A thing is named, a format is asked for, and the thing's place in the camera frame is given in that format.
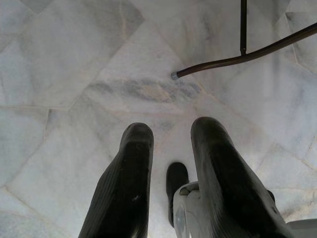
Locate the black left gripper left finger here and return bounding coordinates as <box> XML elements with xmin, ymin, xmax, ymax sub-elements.
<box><xmin>78</xmin><ymin>122</ymin><xmax>155</xmax><ymax>238</ymax></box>

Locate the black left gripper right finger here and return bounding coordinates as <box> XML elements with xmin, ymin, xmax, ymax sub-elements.
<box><xmin>190</xmin><ymin>116</ymin><xmax>295</xmax><ymax>238</ymax></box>

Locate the robot silver left leg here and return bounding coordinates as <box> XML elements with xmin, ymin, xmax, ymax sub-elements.
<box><xmin>172</xmin><ymin>181</ymin><xmax>207</xmax><ymax>238</ymax></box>

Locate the robot black left foot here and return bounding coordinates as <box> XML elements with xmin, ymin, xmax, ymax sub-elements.
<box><xmin>165</xmin><ymin>162</ymin><xmax>189</xmax><ymax>227</ymax></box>

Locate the robot grey right leg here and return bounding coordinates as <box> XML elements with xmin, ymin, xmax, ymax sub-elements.
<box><xmin>286</xmin><ymin>218</ymin><xmax>317</xmax><ymax>238</ymax></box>

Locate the curved brown metal furniture leg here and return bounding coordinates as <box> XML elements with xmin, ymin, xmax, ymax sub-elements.
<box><xmin>171</xmin><ymin>29</ymin><xmax>317</xmax><ymax>80</ymax></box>

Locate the upright dark metal furniture rod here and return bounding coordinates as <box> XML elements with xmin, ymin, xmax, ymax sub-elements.
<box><xmin>239</xmin><ymin>0</ymin><xmax>248</xmax><ymax>56</ymax></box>

